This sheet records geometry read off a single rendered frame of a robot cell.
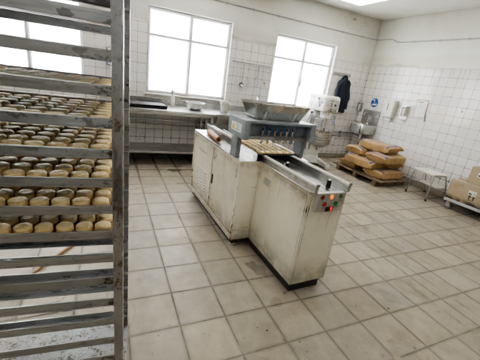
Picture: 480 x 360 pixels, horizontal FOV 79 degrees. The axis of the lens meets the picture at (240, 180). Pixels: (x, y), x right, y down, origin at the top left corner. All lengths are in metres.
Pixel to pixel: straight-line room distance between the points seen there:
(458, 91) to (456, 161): 1.14
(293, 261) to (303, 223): 0.31
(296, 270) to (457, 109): 4.56
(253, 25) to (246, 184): 3.82
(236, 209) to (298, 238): 0.71
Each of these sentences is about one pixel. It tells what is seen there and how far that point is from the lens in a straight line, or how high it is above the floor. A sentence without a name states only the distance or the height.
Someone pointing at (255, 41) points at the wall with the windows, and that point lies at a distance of 5.85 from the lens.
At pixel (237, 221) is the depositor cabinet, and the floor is 0.27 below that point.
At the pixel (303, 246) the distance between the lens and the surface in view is 2.21.
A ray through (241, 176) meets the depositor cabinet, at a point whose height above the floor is 0.71.
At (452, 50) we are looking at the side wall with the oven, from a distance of 6.45.
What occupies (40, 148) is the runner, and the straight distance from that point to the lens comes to 0.98.
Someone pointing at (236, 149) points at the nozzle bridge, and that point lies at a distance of 2.52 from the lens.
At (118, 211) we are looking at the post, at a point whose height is 1.06.
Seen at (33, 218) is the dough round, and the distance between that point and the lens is 1.18.
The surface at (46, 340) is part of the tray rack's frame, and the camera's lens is 1.91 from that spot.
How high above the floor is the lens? 1.49
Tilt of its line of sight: 19 degrees down
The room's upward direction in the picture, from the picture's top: 8 degrees clockwise
